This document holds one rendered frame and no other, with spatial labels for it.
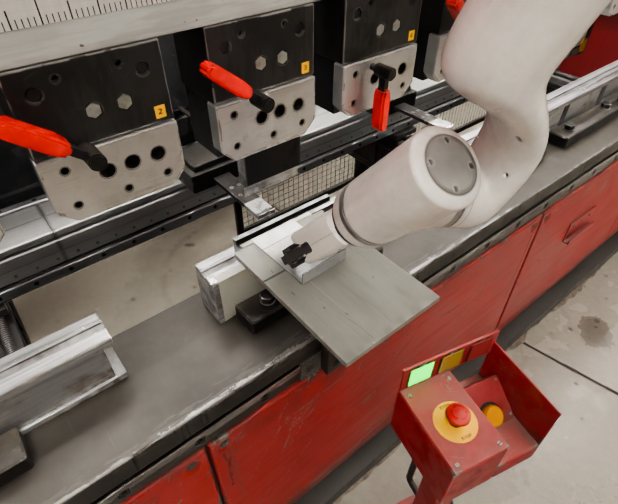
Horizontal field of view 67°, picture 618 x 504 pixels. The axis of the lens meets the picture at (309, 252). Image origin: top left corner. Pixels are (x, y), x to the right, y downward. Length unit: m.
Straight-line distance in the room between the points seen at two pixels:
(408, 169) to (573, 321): 1.83
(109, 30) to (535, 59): 0.37
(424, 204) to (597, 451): 1.53
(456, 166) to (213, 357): 0.49
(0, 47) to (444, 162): 0.39
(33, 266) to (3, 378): 0.26
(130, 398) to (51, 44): 0.48
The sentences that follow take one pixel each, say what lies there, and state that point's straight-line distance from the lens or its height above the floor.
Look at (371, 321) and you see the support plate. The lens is 0.65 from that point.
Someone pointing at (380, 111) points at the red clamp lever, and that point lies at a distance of 0.72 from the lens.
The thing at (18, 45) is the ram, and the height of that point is 1.36.
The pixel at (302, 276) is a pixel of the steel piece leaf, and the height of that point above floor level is 1.02.
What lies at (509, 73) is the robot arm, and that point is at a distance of 0.40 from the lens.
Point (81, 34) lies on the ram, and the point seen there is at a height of 1.36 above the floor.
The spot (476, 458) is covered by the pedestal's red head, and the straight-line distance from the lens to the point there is 0.82.
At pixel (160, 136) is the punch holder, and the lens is 0.56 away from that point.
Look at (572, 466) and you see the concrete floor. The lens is 1.83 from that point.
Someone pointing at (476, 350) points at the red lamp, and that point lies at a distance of 0.90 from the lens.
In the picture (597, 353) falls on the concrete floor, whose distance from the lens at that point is 2.15.
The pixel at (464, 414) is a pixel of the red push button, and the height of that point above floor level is 0.81.
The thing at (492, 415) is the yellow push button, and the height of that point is 0.73.
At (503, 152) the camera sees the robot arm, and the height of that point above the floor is 1.26.
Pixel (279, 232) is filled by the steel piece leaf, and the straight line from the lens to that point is 0.77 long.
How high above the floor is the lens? 1.50
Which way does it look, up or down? 42 degrees down
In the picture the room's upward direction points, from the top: straight up
